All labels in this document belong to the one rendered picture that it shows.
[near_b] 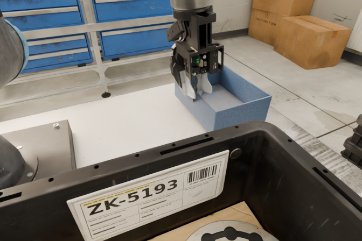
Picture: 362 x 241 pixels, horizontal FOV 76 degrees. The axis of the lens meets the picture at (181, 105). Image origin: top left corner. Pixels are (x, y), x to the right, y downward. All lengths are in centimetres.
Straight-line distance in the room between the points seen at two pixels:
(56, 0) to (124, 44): 53
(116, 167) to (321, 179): 14
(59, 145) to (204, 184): 35
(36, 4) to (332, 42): 258
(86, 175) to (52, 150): 33
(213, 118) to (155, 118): 17
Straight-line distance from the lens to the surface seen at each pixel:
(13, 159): 46
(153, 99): 66
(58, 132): 55
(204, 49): 42
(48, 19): 187
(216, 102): 62
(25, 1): 186
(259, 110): 55
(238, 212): 27
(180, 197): 21
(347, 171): 56
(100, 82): 203
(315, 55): 277
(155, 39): 203
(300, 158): 19
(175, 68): 48
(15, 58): 51
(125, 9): 191
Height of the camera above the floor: 106
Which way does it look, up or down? 34 degrees down
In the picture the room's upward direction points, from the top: straight up
